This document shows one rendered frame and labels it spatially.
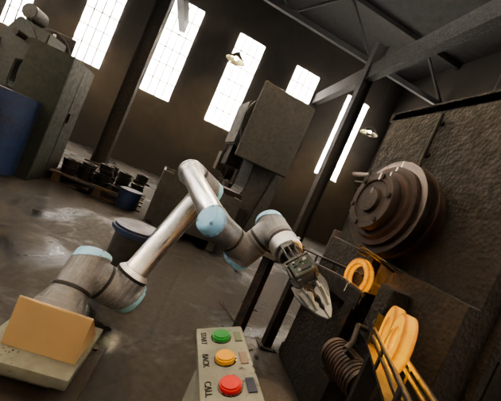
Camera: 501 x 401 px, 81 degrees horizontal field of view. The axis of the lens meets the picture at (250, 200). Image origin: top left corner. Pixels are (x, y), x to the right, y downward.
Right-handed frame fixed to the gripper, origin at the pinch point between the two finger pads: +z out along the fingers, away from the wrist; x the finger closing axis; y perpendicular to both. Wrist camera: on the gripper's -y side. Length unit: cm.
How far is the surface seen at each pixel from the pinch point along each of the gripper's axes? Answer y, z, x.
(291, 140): -137, -303, 105
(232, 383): 14.2, 10.0, -22.7
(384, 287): -48, -22, 33
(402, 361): -13.5, 11.9, 11.6
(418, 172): -24, -49, 71
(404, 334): -10.4, 8.0, 15.2
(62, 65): 38, -367, -110
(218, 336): 8.3, -3.0, -24.5
